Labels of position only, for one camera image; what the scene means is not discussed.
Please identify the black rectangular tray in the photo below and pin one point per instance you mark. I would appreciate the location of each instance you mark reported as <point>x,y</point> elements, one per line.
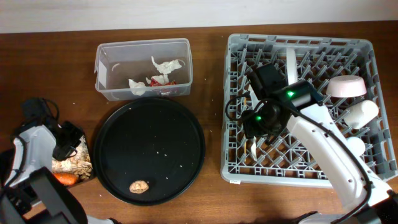
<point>33,152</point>

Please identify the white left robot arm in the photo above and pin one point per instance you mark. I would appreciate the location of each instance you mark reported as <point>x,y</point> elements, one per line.
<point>31,193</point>

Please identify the grey plate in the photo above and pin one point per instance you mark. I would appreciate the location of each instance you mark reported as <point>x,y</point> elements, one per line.
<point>291,66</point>

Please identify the round black tray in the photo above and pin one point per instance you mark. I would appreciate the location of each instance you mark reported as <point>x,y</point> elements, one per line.
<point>156,140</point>

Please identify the orange carrot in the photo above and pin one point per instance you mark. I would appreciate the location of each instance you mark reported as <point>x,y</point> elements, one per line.
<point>66,178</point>

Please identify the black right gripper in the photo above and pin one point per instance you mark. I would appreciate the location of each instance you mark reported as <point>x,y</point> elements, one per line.
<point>249,130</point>

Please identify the pink plastic bowl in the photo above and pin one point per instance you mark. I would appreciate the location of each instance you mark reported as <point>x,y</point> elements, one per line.
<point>346,86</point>

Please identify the white tissue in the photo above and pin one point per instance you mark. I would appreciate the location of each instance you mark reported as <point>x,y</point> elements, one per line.
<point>137,88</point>

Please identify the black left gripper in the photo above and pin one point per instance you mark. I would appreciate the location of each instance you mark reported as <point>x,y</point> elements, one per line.
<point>74,130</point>

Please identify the rice and nut leftovers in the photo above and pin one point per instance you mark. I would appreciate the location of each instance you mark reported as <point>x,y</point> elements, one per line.
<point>79,164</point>

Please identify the light blue plastic cup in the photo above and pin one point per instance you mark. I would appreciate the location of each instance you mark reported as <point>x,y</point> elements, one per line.
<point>356,146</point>

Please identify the walnut shell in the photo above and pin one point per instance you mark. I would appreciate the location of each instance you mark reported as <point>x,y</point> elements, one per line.
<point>138,187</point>

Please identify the white napkin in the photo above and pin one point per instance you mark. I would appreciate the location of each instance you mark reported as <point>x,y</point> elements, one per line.
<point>166,68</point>

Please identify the white plastic fork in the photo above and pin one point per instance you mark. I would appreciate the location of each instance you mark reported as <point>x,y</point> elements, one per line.
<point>254,102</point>

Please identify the wooden chopstick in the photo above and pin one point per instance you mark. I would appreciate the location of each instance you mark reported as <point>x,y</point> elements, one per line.
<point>245,149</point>

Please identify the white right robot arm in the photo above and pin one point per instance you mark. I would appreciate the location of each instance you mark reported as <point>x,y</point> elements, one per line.
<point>299,108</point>

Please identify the white plastic cup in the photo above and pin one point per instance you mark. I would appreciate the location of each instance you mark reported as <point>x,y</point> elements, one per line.
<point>361,114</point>

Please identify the clear plastic waste bin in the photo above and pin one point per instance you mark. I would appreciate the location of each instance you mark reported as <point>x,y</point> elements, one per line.
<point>118,62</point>

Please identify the grey dishwasher rack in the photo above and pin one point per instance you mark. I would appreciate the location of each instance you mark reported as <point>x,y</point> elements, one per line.
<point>285,161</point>

